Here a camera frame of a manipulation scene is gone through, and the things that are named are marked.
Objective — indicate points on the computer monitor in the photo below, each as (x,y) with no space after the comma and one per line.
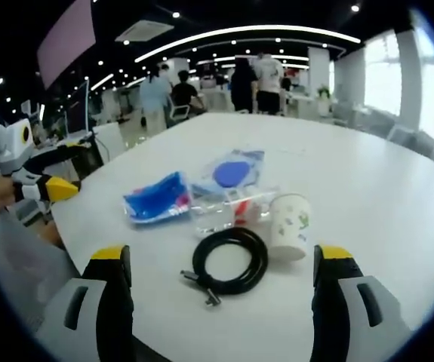
(77,113)

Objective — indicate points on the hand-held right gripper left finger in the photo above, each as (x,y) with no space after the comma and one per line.
(88,309)

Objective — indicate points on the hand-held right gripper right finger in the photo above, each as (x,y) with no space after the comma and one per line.
(356,313)

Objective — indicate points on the pink hanging screen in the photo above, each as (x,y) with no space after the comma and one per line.
(67,37)

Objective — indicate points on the curved ceiling light strip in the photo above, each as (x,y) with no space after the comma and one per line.
(239,31)

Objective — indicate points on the white printed paper cup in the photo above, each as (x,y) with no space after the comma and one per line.
(290,226)

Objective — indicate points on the clear packet with blue disc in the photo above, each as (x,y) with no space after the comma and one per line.
(235,173)

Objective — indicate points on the ceiling air conditioner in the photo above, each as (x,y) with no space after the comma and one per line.
(145,31)

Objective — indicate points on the potted green plant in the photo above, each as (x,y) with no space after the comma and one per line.
(324,91)

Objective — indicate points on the blue snack packet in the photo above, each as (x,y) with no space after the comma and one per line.
(156,201)

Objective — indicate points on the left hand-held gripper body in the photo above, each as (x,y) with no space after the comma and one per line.
(13,141)

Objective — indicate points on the office chair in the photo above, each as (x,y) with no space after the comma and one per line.
(179,112)

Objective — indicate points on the white tabletop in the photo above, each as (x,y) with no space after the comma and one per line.
(352,211)

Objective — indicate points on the clear packet with red item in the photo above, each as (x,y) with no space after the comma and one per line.
(235,211)

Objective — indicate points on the light grey chair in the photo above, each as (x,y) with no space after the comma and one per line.
(24,264)

